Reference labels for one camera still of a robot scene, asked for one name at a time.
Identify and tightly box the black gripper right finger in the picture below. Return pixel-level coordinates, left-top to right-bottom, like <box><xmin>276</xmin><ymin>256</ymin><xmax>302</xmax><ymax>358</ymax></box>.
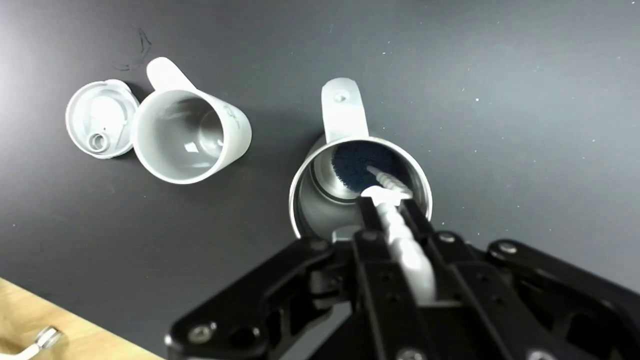
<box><xmin>399</xmin><ymin>198</ymin><xmax>640</xmax><ymax>360</ymax></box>

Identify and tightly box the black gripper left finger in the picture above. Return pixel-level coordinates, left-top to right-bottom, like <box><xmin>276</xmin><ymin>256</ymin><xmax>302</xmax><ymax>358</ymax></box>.
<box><xmin>164</xmin><ymin>198</ymin><xmax>428</xmax><ymax>360</ymax></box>

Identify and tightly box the stainless steel flask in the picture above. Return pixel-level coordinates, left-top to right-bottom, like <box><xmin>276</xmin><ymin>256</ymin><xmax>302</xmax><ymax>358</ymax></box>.
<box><xmin>286</xmin><ymin>75</ymin><xmax>437</xmax><ymax>246</ymax></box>

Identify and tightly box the white bottle brush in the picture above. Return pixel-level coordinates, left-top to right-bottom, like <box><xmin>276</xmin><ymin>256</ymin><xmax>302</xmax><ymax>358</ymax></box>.
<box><xmin>358</xmin><ymin>164</ymin><xmax>440</xmax><ymax>303</ymax></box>

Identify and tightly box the white ceramic mug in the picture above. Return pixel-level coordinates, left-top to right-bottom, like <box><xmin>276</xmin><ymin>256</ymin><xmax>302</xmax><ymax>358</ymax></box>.
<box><xmin>130</xmin><ymin>54</ymin><xmax>257</xmax><ymax>187</ymax></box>

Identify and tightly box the light wooden board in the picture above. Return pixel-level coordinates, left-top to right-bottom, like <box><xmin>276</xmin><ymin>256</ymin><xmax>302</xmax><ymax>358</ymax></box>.
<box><xmin>0</xmin><ymin>275</ymin><xmax>164</xmax><ymax>360</ymax></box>

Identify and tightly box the silver metal fitting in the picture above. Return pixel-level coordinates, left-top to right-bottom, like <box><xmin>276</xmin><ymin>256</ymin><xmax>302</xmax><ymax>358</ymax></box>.
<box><xmin>10</xmin><ymin>324</ymin><xmax>68</xmax><ymax>360</ymax></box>

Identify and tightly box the clear round lid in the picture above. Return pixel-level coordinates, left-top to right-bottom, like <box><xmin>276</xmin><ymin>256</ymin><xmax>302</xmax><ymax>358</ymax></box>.
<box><xmin>63</xmin><ymin>75</ymin><xmax>143</xmax><ymax>161</ymax></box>

